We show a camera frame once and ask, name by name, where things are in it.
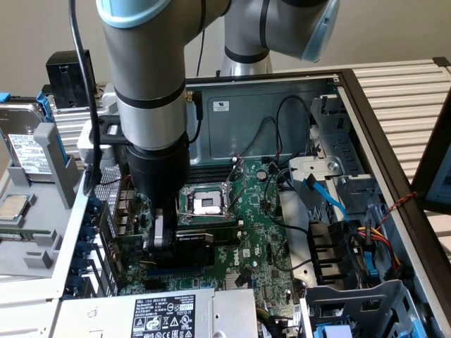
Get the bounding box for red black twisted wire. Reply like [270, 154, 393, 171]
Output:
[378, 192, 419, 226]
[94, 172, 133, 187]

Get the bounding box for silver CPU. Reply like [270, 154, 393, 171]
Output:
[0, 193, 29, 221]

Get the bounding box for black cable with gold connector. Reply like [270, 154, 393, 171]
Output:
[183, 89, 204, 144]

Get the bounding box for blue SATA wire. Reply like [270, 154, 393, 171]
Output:
[302, 172, 350, 223]

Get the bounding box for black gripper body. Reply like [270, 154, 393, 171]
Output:
[125, 135, 192, 213]

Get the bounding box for silver power supply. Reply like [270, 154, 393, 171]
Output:
[58, 288, 258, 338]

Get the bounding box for green graphics card black shroud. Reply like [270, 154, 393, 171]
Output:
[105, 225, 241, 270]

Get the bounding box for black looped case cable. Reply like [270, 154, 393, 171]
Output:
[259, 96, 311, 158]

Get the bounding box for black CPU cooler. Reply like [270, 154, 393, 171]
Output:
[45, 50, 97, 111]

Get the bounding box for green RAM stick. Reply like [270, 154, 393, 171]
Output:
[0, 228, 52, 242]

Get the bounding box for metal socket cover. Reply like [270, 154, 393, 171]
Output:
[225, 158, 247, 215]

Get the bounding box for silver chipset heatsink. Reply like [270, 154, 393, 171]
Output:
[225, 274, 254, 290]

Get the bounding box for yellow red black power wires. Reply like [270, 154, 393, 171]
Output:
[347, 218, 415, 282]

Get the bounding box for dark framed monitor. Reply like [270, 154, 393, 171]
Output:
[410, 101, 451, 212]

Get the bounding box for green motherboard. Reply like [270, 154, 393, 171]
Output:
[119, 160, 304, 318]

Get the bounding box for thick black camera cable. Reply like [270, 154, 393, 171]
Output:
[68, 0, 105, 196]

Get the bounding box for silver hard disk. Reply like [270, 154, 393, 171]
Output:
[0, 102, 54, 184]

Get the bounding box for grey plastic parts rack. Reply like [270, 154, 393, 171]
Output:
[0, 123, 85, 279]

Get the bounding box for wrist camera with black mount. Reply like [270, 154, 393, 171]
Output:
[76, 115, 130, 166]

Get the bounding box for metal disk bay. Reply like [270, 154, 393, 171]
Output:
[302, 280, 438, 338]

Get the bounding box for CPU socket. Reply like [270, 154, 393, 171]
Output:
[178, 184, 237, 226]

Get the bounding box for grey metal PC case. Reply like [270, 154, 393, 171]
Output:
[49, 68, 451, 338]

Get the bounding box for black fan shroud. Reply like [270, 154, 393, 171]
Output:
[307, 218, 364, 286]

